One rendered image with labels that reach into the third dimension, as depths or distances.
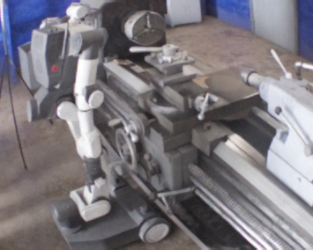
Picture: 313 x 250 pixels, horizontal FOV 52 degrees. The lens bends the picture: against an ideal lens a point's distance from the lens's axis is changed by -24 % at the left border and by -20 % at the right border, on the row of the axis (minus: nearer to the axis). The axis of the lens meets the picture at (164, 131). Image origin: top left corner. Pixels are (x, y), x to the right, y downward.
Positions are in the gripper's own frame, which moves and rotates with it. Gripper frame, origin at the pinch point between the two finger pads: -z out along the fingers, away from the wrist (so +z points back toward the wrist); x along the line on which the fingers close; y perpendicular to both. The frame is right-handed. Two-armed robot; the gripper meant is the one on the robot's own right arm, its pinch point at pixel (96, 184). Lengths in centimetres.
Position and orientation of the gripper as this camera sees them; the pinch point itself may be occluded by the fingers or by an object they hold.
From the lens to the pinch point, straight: 196.6
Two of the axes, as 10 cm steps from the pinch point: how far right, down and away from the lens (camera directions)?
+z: -0.2, -8.3, -5.5
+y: -7.0, -3.9, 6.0
